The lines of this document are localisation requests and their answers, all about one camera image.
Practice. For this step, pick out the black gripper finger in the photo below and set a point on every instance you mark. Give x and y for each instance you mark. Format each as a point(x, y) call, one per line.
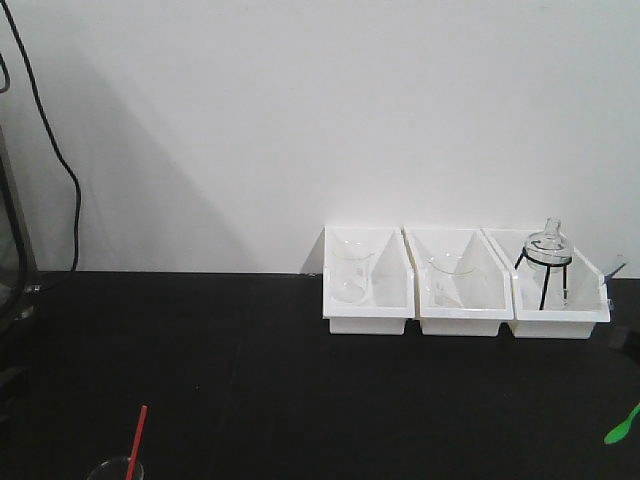
point(626, 341)

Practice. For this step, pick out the green plastic spoon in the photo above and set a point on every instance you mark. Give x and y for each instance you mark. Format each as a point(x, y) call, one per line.
point(620, 431)

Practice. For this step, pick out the red plastic spoon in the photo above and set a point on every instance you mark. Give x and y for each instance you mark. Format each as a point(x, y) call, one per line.
point(133, 457)

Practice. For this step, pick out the glass door cabinet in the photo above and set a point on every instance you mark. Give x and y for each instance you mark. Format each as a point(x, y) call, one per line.
point(19, 281)

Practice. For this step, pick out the clear glass rod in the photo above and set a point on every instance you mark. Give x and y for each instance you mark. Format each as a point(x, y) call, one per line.
point(613, 268)

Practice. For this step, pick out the right white plastic bin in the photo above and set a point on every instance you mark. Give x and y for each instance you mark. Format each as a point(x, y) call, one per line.
point(587, 301)

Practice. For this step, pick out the white plastic bin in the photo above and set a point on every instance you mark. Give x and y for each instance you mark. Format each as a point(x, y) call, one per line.
point(487, 296)
point(389, 303)
point(587, 301)

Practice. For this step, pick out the round glass flask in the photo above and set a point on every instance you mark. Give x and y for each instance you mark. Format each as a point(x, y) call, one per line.
point(548, 248)

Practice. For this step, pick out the middle white plastic bin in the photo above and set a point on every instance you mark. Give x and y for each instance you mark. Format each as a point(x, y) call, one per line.
point(487, 296)

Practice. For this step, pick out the glass beaker in middle bin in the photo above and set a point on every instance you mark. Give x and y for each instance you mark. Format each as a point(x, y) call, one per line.
point(446, 271)

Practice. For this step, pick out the glass beaker in bin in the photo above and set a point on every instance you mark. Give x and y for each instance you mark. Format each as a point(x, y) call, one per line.
point(446, 271)
point(351, 267)

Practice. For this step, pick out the left white plastic bin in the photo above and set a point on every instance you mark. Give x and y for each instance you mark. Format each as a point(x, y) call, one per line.
point(389, 303)

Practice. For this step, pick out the glass beaker in left bin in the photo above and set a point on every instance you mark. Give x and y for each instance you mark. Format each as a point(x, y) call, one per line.
point(351, 267)

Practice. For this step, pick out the glass beaker on table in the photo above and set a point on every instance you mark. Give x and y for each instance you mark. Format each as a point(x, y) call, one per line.
point(116, 469)

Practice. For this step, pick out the black wire tripod stand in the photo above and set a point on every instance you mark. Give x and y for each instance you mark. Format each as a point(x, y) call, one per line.
point(546, 280)

